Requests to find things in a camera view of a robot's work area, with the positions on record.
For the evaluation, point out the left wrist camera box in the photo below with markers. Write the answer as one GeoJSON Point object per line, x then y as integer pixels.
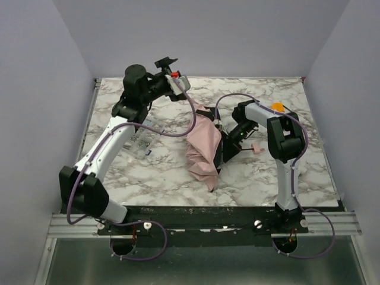
{"type": "Point", "coordinates": [178, 83]}

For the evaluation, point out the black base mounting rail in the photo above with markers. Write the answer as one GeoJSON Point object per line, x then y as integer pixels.
{"type": "Point", "coordinates": [205, 226]}

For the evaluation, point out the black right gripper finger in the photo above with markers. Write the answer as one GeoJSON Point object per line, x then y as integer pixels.
{"type": "Point", "coordinates": [227, 149]}
{"type": "Point", "coordinates": [218, 122]}

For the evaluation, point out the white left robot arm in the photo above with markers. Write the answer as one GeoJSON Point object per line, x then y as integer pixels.
{"type": "Point", "coordinates": [82, 185]}

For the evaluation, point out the clear bag of screws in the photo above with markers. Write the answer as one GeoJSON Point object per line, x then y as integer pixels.
{"type": "Point", "coordinates": [141, 143]}

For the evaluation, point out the yellow tape measure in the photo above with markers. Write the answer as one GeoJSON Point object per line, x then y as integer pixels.
{"type": "Point", "coordinates": [278, 106]}

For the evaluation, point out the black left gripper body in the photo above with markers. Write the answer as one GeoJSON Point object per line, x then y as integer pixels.
{"type": "Point", "coordinates": [167, 70]}

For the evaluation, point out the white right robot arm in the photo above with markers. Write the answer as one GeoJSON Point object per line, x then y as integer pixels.
{"type": "Point", "coordinates": [286, 142]}

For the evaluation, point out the aluminium frame rail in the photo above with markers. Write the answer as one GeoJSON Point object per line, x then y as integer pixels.
{"type": "Point", "coordinates": [50, 242]}

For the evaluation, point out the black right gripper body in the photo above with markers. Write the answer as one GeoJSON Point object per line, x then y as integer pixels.
{"type": "Point", "coordinates": [223, 148]}

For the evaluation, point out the pink folding umbrella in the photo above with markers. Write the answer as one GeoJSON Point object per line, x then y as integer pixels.
{"type": "Point", "coordinates": [202, 146]}

